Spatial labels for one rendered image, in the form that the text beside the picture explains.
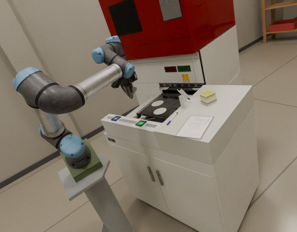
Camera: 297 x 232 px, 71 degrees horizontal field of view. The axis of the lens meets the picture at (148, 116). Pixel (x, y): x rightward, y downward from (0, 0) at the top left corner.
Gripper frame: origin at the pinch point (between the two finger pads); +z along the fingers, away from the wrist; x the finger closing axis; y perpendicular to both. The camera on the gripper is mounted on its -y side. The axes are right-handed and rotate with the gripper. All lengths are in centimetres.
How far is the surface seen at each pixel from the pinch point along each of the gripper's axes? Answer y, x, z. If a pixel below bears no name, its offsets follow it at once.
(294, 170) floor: 90, -69, 116
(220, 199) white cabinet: -4, -50, 60
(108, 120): -2.9, 30.6, 19.6
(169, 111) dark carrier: 27.1, -2.9, 25.7
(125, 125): -3.9, 10.9, 19.7
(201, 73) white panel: 59, -15, 10
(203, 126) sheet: 7.4, -41.6, 18.9
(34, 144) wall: -19, 230, 81
